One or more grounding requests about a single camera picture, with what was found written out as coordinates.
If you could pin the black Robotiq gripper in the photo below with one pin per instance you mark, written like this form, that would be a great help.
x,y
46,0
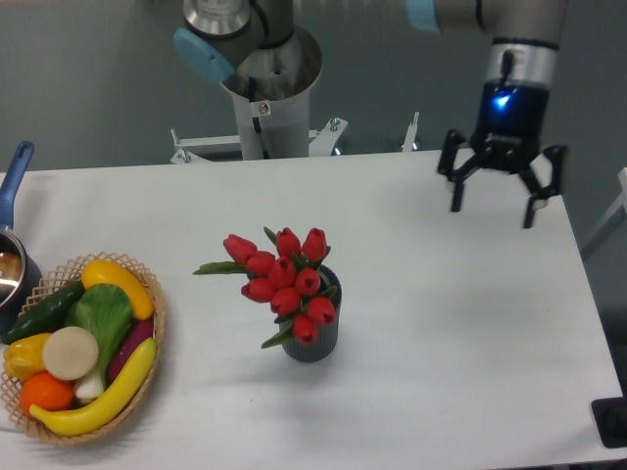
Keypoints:
x,y
507,138

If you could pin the red tulip bouquet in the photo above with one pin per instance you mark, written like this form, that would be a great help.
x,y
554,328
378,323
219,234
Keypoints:
x,y
288,280

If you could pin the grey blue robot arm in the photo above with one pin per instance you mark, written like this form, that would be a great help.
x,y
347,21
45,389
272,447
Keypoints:
x,y
525,37

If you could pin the dark grey ribbed vase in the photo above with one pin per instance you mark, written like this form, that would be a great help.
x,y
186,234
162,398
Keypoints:
x,y
326,335

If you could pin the black device at edge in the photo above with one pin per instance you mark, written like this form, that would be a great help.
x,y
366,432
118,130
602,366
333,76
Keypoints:
x,y
610,418

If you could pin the purple eggplant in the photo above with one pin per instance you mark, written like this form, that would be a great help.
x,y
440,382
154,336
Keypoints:
x,y
135,336

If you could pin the yellow squash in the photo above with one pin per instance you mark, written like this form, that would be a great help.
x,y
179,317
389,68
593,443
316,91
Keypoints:
x,y
103,271

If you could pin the green leafy cabbage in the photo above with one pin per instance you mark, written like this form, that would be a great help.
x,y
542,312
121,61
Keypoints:
x,y
104,310

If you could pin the woven wicker basket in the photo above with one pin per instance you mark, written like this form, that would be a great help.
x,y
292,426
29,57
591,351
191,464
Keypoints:
x,y
56,279

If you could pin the beige round disc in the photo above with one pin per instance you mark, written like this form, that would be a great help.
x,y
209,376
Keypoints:
x,y
70,353

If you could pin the green cucumber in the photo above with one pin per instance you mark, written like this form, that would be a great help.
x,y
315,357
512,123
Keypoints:
x,y
46,316

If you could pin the yellow banana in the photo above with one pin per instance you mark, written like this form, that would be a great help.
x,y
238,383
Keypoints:
x,y
110,404

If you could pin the orange fruit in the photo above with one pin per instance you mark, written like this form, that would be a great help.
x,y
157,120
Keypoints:
x,y
46,391

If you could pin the yellow bell pepper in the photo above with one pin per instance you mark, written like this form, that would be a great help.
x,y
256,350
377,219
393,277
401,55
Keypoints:
x,y
24,357

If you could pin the white post at right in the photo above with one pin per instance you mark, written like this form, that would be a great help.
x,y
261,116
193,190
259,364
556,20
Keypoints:
x,y
610,221

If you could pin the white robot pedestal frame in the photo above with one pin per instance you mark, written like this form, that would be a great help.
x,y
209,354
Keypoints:
x,y
271,95

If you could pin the blue handled saucepan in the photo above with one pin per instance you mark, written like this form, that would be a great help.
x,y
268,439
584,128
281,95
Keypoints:
x,y
19,272

